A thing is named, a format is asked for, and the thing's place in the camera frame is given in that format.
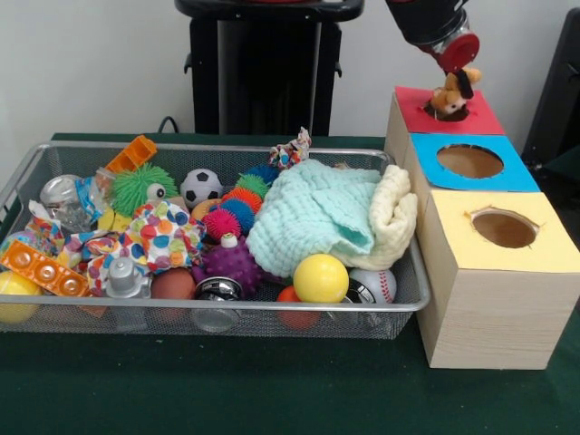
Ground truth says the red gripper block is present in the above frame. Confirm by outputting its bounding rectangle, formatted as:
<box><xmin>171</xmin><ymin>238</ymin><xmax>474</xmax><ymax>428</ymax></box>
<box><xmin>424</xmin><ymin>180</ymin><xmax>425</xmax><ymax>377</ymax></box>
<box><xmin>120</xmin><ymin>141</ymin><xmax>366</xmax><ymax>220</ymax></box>
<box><xmin>416</xmin><ymin>32</ymin><xmax>480</xmax><ymax>101</ymax></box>

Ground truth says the brown plush animal toy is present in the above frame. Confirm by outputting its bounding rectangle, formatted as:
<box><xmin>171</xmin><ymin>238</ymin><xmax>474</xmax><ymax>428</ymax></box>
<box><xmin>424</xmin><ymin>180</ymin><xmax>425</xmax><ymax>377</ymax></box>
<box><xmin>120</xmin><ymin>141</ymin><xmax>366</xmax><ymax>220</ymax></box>
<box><xmin>430</xmin><ymin>67</ymin><xmax>483</xmax><ymax>121</ymax></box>

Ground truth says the cream knitted cloth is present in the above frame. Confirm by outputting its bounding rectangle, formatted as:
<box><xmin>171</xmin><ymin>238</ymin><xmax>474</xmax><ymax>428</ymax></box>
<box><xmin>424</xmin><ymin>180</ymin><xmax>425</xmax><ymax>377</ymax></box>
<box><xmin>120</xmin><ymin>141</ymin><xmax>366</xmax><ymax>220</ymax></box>
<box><xmin>333</xmin><ymin>164</ymin><xmax>419</xmax><ymax>273</ymax></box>

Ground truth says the mint green knitted cloth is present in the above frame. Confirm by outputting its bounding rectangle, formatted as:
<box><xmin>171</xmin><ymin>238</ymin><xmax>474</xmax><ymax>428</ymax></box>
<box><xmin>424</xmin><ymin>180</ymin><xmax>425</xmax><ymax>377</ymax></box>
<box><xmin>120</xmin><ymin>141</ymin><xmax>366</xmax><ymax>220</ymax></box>
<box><xmin>246</xmin><ymin>159</ymin><xmax>382</xmax><ymax>278</ymax></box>

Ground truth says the green orange blue spiky caterpillar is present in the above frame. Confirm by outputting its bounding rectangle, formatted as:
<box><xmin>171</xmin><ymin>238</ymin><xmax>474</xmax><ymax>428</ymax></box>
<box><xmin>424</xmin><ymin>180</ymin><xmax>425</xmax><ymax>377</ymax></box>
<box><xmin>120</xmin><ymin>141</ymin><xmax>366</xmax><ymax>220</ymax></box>
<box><xmin>201</xmin><ymin>163</ymin><xmax>278</xmax><ymax>237</ymax></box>

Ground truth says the silver toy hydrant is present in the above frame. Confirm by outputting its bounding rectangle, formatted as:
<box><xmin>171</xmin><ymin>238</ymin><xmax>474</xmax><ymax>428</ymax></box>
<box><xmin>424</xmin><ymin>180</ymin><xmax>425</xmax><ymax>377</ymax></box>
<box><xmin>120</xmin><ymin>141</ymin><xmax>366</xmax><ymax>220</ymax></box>
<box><xmin>104</xmin><ymin>257</ymin><xmax>153</xmax><ymax>299</ymax></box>

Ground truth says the wooden box with three holes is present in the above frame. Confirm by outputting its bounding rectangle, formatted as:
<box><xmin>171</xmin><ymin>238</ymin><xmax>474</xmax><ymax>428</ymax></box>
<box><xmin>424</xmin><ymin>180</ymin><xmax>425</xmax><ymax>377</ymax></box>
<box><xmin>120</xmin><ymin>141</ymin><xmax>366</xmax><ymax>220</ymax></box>
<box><xmin>383</xmin><ymin>85</ymin><xmax>580</xmax><ymax>371</ymax></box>

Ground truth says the black panel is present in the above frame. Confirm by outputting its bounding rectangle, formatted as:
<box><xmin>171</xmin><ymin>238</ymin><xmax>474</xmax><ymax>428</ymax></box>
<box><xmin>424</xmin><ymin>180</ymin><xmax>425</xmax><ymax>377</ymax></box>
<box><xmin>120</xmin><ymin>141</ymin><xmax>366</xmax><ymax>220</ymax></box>
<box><xmin>520</xmin><ymin>6</ymin><xmax>580</xmax><ymax>160</ymax></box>

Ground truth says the yellow smooth ball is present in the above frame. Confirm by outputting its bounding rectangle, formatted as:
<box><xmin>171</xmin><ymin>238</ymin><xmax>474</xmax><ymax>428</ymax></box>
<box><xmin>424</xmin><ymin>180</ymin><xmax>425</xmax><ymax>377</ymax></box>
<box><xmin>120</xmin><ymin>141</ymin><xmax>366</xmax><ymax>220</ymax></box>
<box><xmin>293</xmin><ymin>253</ymin><xmax>351</xmax><ymax>304</ymax></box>

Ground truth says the small soccer ball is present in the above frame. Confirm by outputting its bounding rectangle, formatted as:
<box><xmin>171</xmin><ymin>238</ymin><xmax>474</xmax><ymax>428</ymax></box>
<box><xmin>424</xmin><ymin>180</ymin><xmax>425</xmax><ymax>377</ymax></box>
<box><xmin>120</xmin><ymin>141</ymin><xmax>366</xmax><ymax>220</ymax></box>
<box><xmin>179</xmin><ymin>169</ymin><xmax>224</xmax><ymax>209</ymax></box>

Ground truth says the purple spiky ball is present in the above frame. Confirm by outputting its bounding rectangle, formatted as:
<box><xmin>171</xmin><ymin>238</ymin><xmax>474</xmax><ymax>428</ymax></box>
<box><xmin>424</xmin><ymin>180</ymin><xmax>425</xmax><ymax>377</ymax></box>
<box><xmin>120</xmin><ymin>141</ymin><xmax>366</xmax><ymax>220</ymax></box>
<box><xmin>192</xmin><ymin>235</ymin><xmax>268</xmax><ymax>298</ymax></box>

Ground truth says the polka dot cloth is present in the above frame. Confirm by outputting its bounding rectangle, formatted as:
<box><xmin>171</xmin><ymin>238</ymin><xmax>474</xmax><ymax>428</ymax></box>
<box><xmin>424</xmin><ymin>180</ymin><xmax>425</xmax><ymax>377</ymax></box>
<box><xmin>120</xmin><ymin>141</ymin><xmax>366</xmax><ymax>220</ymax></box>
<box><xmin>26</xmin><ymin>198</ymin><xmax>208</xmax><ymax>295</ymax></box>

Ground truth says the short orange plastic block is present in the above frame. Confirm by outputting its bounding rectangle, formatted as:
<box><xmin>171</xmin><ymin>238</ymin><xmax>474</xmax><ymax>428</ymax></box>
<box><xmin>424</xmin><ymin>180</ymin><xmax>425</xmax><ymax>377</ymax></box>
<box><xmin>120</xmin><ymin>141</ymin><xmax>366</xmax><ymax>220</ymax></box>
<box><xmin>104</xmin><ymin>134</ymin><xmax>159</xmax><ymax>176</ymax></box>

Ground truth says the dark green table cloth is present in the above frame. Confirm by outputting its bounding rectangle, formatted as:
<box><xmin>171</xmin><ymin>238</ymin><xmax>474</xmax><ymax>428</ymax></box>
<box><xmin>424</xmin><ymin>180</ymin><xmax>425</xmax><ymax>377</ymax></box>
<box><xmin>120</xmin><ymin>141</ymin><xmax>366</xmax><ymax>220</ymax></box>
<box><xmin>0</xmin><ymin>131</ymin><xmax>580</xmax><ymax>435</ymax></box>

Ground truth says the long orange plastic block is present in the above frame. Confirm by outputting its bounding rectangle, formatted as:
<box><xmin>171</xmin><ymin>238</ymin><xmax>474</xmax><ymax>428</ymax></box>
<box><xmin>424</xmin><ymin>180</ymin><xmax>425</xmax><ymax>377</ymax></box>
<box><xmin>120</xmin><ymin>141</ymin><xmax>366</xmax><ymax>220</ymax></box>
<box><xmin>0</xmin><ymin>239</ymin><xmax>91</xmax><ymax>298</ymax></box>

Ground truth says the colourful knotted rope toy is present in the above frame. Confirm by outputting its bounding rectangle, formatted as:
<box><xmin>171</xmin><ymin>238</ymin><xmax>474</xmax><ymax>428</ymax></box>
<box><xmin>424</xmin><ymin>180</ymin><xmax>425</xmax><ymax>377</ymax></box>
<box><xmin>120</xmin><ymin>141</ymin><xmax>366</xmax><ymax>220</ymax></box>
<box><xmin>269</xmin><ymin>127</ymin><xmax>314</xmax><ymax>169</ymax></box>

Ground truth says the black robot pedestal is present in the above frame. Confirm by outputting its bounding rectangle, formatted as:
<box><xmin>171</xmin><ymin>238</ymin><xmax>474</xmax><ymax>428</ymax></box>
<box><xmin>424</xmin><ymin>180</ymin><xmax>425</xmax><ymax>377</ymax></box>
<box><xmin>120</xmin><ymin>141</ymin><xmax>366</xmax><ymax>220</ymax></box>
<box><xmin>174</xmin><ymin>0</ymin><xmax>366</xmax><ymax>137</ymax></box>

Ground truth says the silver wire mesh bin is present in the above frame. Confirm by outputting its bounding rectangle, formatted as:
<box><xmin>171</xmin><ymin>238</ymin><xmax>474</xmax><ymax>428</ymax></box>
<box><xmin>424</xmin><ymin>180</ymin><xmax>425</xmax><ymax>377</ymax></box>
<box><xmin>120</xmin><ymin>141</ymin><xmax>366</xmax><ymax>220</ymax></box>
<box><xmin>0</xmin><ymin>140</ymin><xmax>431</xmax><ymax>339</ymax></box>

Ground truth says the green stringy puffer ball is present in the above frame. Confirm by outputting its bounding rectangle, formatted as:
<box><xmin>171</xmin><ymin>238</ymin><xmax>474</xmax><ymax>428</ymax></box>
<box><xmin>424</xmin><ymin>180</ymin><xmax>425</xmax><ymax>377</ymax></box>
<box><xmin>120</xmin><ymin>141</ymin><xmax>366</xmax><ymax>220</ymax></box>
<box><xmin>110</xmin><ymin>162</ymin><xmax>179</xmax><ymax>217</ymax></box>

